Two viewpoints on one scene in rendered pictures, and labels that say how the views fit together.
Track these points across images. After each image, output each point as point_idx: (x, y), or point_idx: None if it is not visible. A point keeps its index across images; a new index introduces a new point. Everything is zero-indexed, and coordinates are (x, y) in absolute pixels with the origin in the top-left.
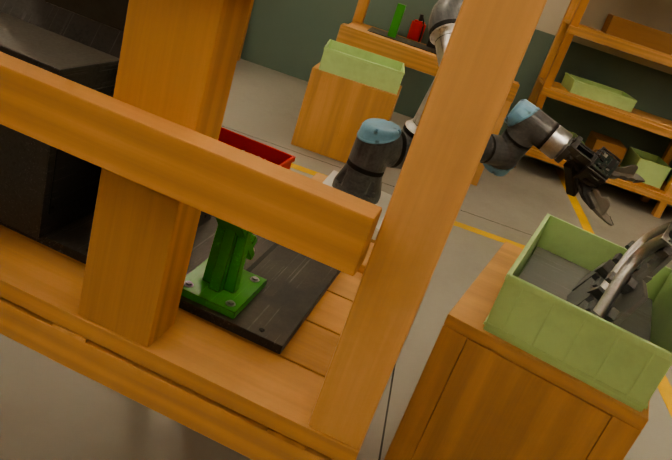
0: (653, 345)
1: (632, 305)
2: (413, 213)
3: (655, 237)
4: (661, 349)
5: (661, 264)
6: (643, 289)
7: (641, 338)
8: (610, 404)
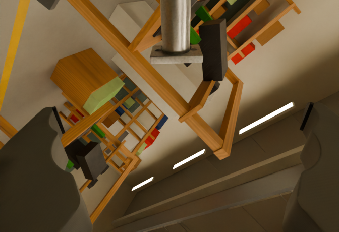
0: None
1: None
2: None
3: (175, 5)
4: None
5: None
6: None
7: None
8: None
